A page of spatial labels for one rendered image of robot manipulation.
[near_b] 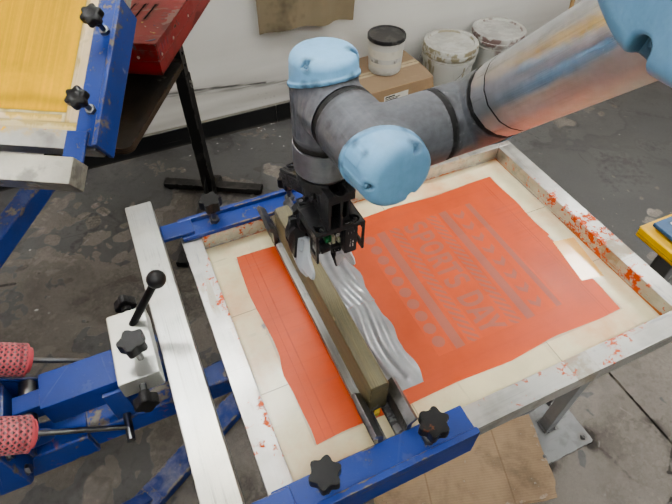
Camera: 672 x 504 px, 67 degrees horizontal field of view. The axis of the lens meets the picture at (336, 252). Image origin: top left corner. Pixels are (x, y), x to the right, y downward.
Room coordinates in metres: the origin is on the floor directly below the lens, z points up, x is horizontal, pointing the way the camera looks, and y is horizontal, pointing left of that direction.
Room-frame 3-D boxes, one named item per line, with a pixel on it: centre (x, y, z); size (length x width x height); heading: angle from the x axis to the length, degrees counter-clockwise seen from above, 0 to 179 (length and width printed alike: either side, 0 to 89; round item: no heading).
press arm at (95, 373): (0.37, 0.35, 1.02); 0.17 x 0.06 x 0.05; 114
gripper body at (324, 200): (0.49, 0.01, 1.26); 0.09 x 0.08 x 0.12; 26
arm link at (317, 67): (0.50, 0.01, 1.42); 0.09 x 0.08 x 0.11; 28
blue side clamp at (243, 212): (0.76, 0.17, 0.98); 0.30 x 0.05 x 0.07; 114
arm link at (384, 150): (0.42, -0.05, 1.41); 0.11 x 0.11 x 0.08; 28
